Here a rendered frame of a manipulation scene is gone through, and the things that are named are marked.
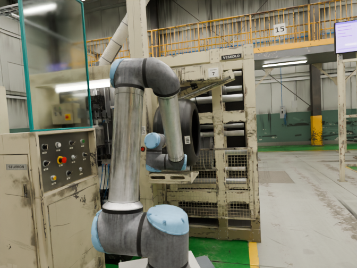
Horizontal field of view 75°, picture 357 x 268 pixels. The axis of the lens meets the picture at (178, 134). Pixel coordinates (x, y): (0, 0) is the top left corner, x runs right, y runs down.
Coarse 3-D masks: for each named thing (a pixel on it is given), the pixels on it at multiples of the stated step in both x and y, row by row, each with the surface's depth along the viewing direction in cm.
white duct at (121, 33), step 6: (126, 18) 227; (120, 24) 230; (126, 24) 228; (120, 30) 229; (126, 30) 230; (114, 36) 232; (120, 36) 231; (126, 36) 235; (114, 42) 232; (120, 42) 234; (108, 48) 234; (114, 48) 234; (108, 54) 235; (114, 54) 238; (102, 60) 237; (108, 60) 237
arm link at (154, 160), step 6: (150, 150) 130; (156, 150) 130; (150, 156) 130; (156, 156) 130; (162, 156) 130; (150, 162) 129; (156, 162) 129; (162, 162) 128; (150, 168) 129; (156, 168) 130; (162, 168) 130
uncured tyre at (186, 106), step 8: (184, 104) 182; (192, 104) 189; (184, 112) 176; (192, 112) 185; (160, 120) 177; (184, 120) 173; (192, 120) 223; (160, 128) 175; (184, 128) 172; (192, 128) 225; (192, 136) 226; (200, 136) 216; (184, 144) 172; (192, 144) 179; (184, 152) 175; (192, 152) 180; (192, 160) 185
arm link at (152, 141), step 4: (152, 132) 133; (148, 136) 130; (152, 136) 129; (156, 136) 129; (160, 136) 134; (144, 140) 130; (148, 140) 130; (152, 140) 129; (156, 140) 128; (160, 140) 131; (164, 140) 138; (144, 144) 130; (148, 144) 129; (152, 144) 129; (156, 144) 128; (160, 144) 132; (164, 144) 139; (148, 148) 131; (152, 148) 129; (156, 148) 130; (160, 148) 132
